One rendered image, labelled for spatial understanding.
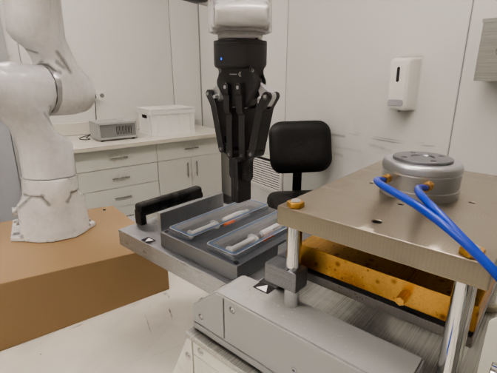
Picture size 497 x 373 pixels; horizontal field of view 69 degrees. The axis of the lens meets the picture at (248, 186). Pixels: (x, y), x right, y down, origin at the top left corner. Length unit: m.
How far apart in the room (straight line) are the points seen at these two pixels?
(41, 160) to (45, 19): 0.29
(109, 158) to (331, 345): 2.58
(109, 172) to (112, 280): 2.06
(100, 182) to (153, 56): 1.28
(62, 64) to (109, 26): 2.50
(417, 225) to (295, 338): 0.15
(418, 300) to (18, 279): 0.66
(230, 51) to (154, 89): 3.02
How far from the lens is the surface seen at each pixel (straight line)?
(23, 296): 0.80
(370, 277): 0.37
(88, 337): 0.81
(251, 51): 0.51
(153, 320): 0.82
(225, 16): 0.47
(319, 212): 0.35
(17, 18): 0.92
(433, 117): 2.09
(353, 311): 0.53
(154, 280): 0.87
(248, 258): 0.50
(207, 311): 0.45
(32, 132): 0.90
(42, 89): 0.89
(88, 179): 2.83
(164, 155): 2.98
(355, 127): 2.34
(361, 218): 0.34
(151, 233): 0.65
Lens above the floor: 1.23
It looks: 17 degrees down
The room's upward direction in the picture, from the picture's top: straight up
